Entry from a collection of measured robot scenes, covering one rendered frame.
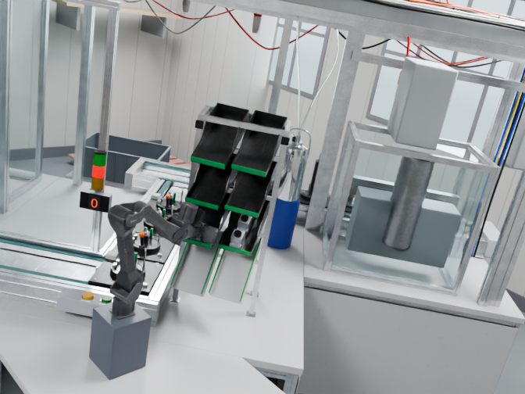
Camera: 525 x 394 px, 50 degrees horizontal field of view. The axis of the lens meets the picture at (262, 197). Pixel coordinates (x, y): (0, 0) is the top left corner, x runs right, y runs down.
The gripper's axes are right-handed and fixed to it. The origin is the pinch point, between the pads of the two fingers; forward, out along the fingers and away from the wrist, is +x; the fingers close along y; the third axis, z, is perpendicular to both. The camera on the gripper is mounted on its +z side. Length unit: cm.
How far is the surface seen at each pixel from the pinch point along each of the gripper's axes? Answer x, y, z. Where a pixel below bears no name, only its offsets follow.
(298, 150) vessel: 81, -9, 37
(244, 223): 8.4, -14.1, 6.0
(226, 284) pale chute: 10.1, -14.1, -19.7
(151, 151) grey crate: 208, 134, -5
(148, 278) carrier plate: 6.4, 16.8, -28.7
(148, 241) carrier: 31.0, 32.4, -21.4
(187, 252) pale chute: 10.6, 5.3, -13.5
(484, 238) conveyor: 169, -117, 18
